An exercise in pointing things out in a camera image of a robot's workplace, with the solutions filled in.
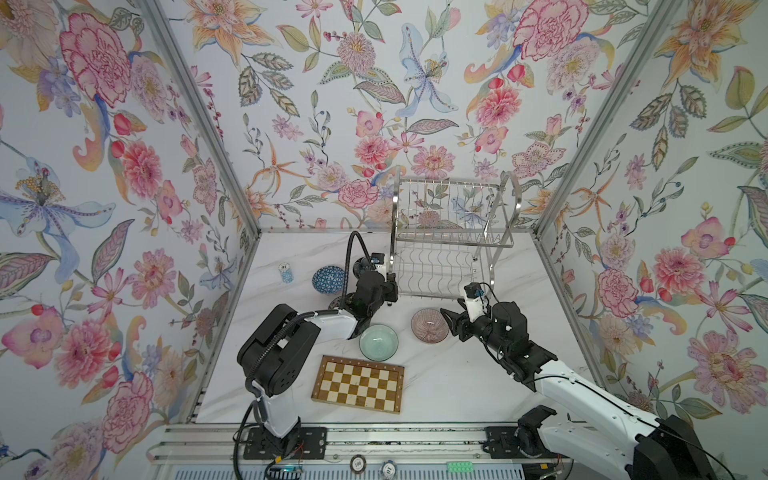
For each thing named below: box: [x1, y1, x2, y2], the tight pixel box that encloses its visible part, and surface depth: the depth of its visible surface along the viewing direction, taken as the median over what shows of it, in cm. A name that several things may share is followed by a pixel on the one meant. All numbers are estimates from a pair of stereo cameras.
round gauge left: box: [350, 454, 367, 473], surface depth 73 cm
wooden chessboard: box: [311, 355, 405, 415], surface depth 82 cm
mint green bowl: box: [359, 323, 399, 362], surface depth 91 cm
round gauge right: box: [381, 460, 397, 480], surface depth 68 cm
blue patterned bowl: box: [312, 265, 346, 295], surface depth 106 cm
